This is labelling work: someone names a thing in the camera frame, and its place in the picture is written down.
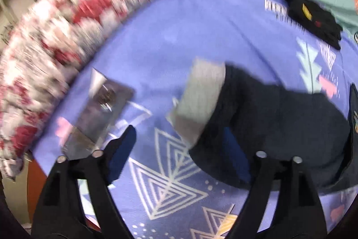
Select wooden bed frame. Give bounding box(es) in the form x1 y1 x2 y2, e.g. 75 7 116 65
26 159 58 218

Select dark navy pants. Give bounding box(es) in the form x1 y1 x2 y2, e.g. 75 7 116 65
166 58 358 195

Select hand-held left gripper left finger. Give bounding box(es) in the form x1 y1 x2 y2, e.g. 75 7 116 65
31 125 137 239

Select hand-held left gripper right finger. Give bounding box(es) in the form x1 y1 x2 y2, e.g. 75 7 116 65
223 127 328 239

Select purple patterned bed sheet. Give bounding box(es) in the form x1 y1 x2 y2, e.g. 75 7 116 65
32 0 358 239

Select black glove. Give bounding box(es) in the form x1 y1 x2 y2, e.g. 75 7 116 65
270 0 343 51

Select clear plastic bag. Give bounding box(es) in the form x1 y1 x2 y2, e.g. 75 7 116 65
60 68 135 161

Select red white floral blanket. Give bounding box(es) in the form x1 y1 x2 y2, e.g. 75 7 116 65
0 0 193 181

